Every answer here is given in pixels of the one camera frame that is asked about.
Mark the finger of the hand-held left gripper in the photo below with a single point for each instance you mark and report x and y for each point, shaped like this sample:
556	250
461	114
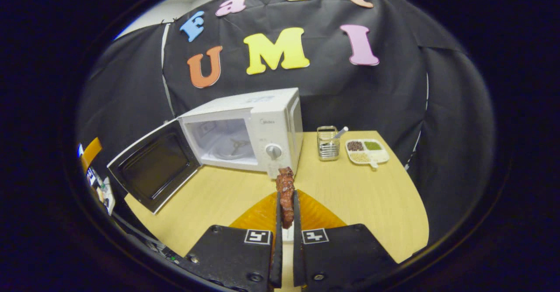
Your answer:
91	152

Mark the divided plate with beans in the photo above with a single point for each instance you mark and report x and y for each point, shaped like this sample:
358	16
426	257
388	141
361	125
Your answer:
367	152

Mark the white microwave oven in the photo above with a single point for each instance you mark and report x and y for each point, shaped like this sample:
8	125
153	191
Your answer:
271	121

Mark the red-brown meat piece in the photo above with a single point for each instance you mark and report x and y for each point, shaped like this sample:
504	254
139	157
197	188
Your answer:
286	191

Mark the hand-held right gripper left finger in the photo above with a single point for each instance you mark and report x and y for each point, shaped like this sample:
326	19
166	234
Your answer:
279	261

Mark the metal utensil holder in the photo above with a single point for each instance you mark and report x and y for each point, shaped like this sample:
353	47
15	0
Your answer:
328	145

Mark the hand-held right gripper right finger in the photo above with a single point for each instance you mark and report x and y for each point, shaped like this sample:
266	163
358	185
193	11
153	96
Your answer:
296	257

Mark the black backdrop cloth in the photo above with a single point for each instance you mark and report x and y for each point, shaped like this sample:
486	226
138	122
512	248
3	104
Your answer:
393	86

